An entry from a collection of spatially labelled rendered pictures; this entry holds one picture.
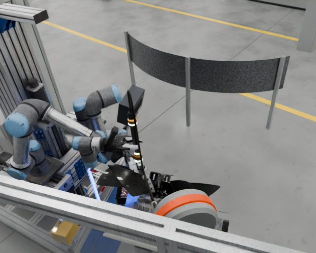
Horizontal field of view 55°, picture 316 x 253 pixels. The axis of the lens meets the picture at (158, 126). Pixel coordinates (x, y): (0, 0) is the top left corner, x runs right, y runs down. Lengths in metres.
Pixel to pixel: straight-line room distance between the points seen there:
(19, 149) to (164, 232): 1.38
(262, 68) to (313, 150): 1.11
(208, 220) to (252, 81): 2.82
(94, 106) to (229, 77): 1.88
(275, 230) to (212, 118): 1.64
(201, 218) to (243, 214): 2.35
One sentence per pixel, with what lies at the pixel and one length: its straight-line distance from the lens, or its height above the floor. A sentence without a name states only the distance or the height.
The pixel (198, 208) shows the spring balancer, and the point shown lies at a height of 1.95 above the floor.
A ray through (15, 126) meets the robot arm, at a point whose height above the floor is 1.60.
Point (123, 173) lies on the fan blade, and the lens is 1.53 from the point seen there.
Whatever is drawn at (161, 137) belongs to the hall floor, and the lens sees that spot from 3.75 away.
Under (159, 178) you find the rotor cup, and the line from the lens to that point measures 1.68.
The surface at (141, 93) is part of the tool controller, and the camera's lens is 2.35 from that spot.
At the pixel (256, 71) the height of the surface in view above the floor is 0.82.
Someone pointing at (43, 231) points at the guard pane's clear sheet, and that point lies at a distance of 0.83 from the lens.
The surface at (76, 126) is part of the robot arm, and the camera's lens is 1.75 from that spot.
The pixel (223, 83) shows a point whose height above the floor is 0.67.
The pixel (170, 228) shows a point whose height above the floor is 2.05.
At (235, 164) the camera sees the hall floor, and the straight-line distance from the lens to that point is 3.46.
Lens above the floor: 2.54
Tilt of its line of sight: 41 degrees down
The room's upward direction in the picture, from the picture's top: 5 degrees counter-clockwise
